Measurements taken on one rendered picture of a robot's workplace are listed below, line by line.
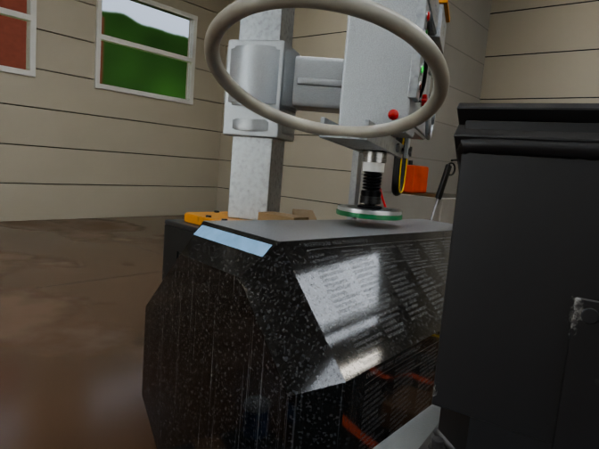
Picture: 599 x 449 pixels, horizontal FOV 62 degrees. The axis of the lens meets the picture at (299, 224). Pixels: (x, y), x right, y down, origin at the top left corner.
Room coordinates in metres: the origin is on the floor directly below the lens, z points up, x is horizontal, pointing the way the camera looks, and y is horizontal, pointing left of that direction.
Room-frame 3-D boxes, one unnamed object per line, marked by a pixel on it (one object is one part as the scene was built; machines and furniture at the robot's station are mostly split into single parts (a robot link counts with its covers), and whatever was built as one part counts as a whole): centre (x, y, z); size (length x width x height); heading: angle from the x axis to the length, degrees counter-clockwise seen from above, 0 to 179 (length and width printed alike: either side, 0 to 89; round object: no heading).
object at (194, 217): (2.33, 0.22, 0.76); 0.49 x 0.49 x 0.05; 45
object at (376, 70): (1.74, -0.25, 1.36); 0.36 x 0.22 x 0.45; 162
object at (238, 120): (2.33, 0.22, 1.36); 0.35 x 0.35 x 0.41
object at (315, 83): (2.32, 0.02, 1.41); 0.74 x 0.34 x 0.25; 86
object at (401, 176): (2.29, -0.44, 1.10); 0.23 x 0.03 x 0.32; 162
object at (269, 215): (2.12, 0.07, 0.81); 0.20 x 0.10 x 0.05; 53
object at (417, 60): (1.56, -0.31, 1.41); 0.08 x 0.03 x 0.28; 162
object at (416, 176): (4.83, -1.08, 1.00); 0.50 x 0.22 x 0.33; 141
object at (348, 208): (1.66, -0.23, 0.92); 0.21 x 0.21 x 0.01
